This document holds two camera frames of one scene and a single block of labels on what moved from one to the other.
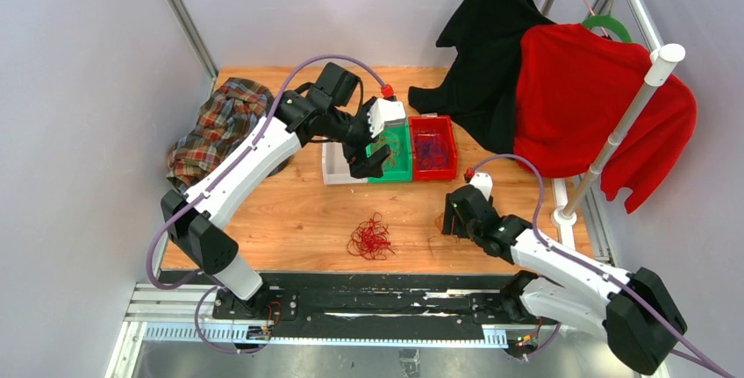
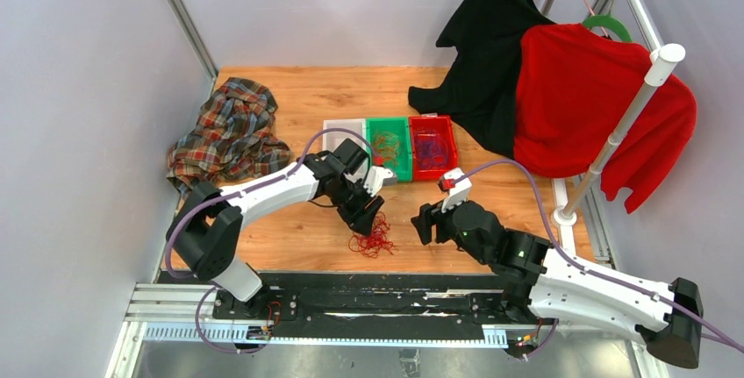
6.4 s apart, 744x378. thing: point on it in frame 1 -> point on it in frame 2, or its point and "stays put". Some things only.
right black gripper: (453, 221) -> (430, 215)
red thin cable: (369, 240) stays put
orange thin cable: (394, 143) stays put
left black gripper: (373, 166) -> (361, 218)
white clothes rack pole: (664, 57) stays put
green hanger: (611, 21) stays put
